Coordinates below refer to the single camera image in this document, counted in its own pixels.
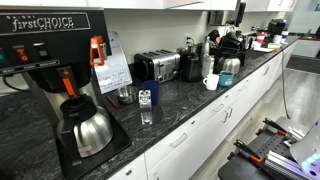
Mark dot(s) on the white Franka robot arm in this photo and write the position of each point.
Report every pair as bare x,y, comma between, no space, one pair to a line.
306,150

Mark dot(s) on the dark blue cup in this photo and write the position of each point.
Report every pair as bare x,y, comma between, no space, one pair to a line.
154,91

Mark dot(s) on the clear glass tumbler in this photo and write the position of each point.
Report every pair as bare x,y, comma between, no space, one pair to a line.
145,106

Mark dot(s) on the steel black toaster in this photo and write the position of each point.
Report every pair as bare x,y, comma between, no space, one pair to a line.
160,66

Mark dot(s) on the small steel bowl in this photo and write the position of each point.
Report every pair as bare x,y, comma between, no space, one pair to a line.
126,95

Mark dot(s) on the black kettle jug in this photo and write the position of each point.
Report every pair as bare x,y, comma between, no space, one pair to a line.
190,68

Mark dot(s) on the red marker pen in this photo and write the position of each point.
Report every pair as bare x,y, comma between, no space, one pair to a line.
112,101

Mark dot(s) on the white laminated sign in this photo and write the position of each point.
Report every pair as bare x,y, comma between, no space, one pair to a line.
113,73

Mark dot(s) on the white drawer front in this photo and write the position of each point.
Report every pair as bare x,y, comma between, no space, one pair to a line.
250,86
133,166
205,116
163,150

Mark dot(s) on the white mug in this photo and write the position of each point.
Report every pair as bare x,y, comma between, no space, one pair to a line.
211,82

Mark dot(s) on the steel cup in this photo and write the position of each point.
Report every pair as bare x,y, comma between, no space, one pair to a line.
192,48

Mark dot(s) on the white drink carton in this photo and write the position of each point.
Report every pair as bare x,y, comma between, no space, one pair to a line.
208,66

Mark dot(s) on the steel water bottle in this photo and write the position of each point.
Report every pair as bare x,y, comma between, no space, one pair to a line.
206,46

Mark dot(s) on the steel thermal coffee carafe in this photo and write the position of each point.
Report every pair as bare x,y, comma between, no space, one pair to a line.
229,65
90,130

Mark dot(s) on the black orange bar clamp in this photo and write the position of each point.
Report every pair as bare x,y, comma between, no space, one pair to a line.
246,150
273,125

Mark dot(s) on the white paper stack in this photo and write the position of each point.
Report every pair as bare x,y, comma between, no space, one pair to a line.
263,49

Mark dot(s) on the black mounted device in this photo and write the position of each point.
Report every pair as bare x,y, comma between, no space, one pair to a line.
240,13

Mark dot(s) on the red cup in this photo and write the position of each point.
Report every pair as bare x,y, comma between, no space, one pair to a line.
261,37

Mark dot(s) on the black robot table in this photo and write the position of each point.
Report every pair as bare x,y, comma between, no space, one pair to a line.
266,143

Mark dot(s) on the black commercial coffee brewer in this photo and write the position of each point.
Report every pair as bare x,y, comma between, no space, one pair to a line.
50,43

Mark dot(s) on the yellow sponge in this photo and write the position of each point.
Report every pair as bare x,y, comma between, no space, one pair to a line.
274,46

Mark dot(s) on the white paper cup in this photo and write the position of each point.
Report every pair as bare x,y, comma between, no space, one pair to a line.
277,39

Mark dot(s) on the black pod coffee maker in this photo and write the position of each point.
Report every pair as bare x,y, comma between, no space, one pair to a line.
276,26

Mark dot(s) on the blue white cup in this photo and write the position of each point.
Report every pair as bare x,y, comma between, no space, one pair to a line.
285,36

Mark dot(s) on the aluminium extrusion bar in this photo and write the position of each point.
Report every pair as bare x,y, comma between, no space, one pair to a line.
286,165
296,132

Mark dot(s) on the white wall outlet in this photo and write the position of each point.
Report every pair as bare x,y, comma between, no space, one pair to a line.
188,40

